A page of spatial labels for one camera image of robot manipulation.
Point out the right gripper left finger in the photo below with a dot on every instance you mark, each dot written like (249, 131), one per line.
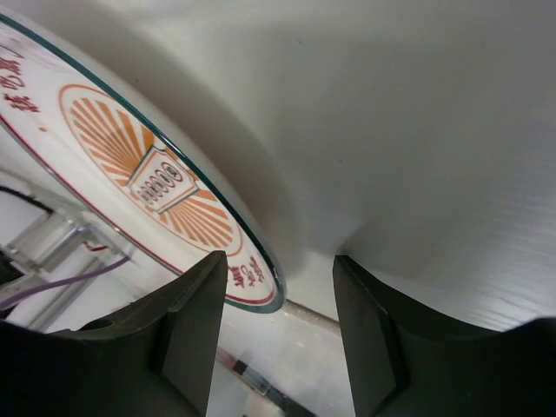
(154, 357)

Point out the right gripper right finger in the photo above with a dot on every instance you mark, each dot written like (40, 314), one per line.
(407, 359)

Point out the glass plate orange sunburst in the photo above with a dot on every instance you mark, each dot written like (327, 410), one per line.
(77, 129)

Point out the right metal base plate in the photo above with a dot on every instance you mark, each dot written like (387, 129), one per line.
(46, 243)

